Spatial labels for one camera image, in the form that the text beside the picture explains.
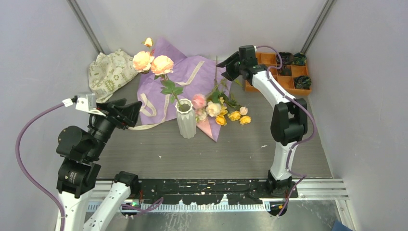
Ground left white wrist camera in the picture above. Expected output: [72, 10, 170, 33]
[62, 93, 106, 116]

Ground dark sock in tray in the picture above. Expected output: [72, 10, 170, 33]
[277, 65, 292, 76]

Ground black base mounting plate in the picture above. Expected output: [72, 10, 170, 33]
[129, 179, 298, 205]

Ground purple pink wrapping paper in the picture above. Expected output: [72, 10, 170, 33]
[137, 38, 216, 126]

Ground corner frame post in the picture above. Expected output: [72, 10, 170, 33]
[67, 0, 105, 53]
[300, 0, 337, 54]

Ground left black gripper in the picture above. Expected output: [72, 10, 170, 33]
[87, 97, 141, 158]

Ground white ribbed vase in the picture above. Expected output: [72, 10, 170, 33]
[175, 99, 196, 139]

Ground pink white flower spray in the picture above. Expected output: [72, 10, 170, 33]
[191, 79, 228, 126]

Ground dark rolled sock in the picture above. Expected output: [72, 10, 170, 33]
[279, 52, 294, 65]

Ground yellow rose flower spray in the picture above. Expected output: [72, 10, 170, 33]
[207, 66, 252, 126]

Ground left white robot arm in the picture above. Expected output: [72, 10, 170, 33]
[56, 94, 142, 231]

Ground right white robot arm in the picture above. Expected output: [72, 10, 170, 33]
[216, 45, 310, 198]

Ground orange compartment tray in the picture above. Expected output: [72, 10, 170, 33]
[256, 51, 311, 96]

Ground green blue rolled sock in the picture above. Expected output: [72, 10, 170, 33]
[292, 52, 307, 66]

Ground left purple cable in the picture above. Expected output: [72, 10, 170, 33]
[15, 102, 164, 231]

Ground aluminium front rail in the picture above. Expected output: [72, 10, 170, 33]
[87, 179, 349, 216]

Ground right corner frame post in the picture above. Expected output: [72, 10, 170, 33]
[300, 0, 337, 54]

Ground patterned sock front compartment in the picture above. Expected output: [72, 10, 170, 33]
[293, 76, 312, 90]

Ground cream printed ribbon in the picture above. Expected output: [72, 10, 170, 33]
[128, 60, 205, 131]

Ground left corner frame post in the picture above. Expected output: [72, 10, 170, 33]
[67, 0, 105, 53]

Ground peach rose flower stem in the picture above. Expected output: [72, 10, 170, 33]
[132, 37, 183, 110]

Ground cream patterned cloth bag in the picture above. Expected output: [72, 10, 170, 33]
[88, 49, 138, 103]

